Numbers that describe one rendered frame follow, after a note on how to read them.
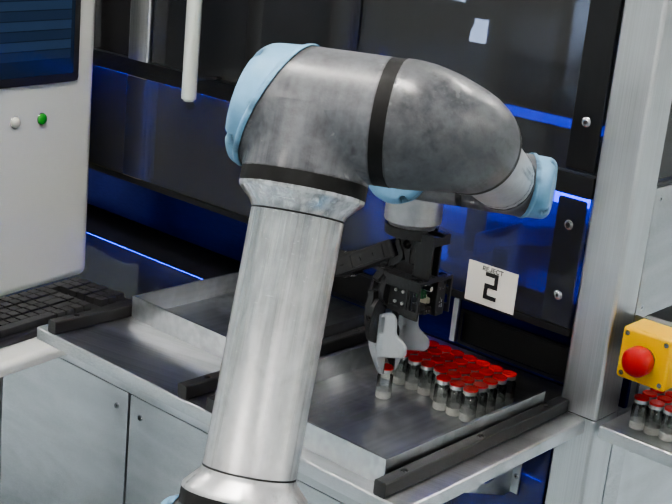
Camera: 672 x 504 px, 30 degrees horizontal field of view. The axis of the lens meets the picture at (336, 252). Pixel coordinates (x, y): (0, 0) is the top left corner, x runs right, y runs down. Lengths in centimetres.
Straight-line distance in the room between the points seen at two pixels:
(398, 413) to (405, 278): 19
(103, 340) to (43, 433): 86
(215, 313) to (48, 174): 45
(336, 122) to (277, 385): 23
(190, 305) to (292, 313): 93
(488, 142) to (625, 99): 57
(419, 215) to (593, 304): 28
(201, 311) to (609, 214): 68
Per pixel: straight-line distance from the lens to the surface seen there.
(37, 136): 222
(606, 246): 169
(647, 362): 166
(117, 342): 185
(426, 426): 166
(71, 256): 234
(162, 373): 175
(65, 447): 265
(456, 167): 109
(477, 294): 181
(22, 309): 212
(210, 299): 204
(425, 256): 161
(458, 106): 108
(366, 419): 166
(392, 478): 147
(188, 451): 234
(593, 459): 179
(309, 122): 108
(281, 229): 109
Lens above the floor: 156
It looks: 17 degrees down
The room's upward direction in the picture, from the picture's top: 6 degrees clockwise
